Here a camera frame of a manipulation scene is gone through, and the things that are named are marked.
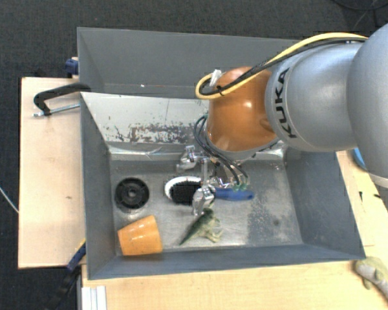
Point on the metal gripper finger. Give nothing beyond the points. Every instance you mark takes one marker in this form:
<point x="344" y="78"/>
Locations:
<point x="203" y="199"/>
<point x="190" y="157"/>

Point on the green toy dinosaur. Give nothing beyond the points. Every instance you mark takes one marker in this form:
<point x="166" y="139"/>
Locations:
<point x="203" y="226"/>

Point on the grey metal bin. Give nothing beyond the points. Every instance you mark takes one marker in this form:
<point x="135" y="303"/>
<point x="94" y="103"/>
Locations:
<point x="271" y="205"/>

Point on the black round ribbed disc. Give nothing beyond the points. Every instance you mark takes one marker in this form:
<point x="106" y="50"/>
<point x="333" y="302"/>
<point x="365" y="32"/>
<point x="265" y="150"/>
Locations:
<point x="132" y="193"/>

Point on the orange cup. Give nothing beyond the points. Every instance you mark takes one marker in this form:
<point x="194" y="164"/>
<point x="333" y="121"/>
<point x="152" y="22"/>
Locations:
<point x="140" y="236"/>

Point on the pale wood flat board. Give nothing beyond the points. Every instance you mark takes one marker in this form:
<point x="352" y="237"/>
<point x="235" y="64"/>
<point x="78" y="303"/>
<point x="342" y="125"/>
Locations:
<point x="48" y="173"/>

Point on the pale green soft toy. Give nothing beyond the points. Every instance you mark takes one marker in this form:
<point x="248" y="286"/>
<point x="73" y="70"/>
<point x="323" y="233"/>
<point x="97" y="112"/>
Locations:
<point x="375" y="273"/>

